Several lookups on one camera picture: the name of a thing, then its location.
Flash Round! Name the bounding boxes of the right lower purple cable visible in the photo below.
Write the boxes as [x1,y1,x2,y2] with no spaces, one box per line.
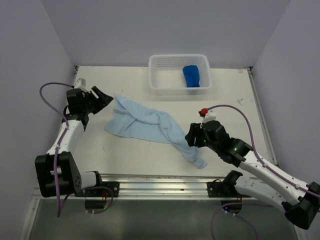
[209,202,273,240]

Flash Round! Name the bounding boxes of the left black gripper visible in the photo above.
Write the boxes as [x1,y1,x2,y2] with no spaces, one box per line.
[81,86,113,115]

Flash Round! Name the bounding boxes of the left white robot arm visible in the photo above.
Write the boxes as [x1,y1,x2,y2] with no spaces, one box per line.
[35,86,114,198]

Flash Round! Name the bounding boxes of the white perforated plastic basket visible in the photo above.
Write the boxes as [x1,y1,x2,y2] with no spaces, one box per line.
[148,54,212,95]

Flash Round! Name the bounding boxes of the red cable connector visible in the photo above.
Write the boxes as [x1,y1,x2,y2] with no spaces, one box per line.
[198,108,208,117]

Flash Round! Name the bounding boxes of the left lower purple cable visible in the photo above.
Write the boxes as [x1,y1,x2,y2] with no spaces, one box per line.
[84,186,114,215]

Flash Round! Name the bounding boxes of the purple cable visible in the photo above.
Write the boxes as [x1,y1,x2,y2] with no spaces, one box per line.
[206,104,320,198]
[39,82,76,218]
[84,186,114,215]
[209,202,273,240]

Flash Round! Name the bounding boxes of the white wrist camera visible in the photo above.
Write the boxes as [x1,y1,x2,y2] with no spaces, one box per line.
[73,78,88,92]
[202,110,217,124]

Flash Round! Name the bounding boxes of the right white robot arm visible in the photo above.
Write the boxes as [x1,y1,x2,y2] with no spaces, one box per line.
[185,120,320,230]

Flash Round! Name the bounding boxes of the dark blue towel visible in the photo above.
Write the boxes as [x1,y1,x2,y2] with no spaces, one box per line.
[182,65,200,88]

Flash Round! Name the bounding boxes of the aluminium mounting rail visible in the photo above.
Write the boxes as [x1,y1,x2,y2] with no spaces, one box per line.
[32,174,253,201]

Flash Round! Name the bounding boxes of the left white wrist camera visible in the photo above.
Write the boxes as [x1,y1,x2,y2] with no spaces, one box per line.
[73,78,88,92]

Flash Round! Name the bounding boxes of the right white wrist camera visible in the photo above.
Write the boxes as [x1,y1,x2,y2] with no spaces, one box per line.
[202,110,217,124]

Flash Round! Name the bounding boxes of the light blue towel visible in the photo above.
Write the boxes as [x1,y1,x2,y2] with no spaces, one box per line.
[104,94,208,169]

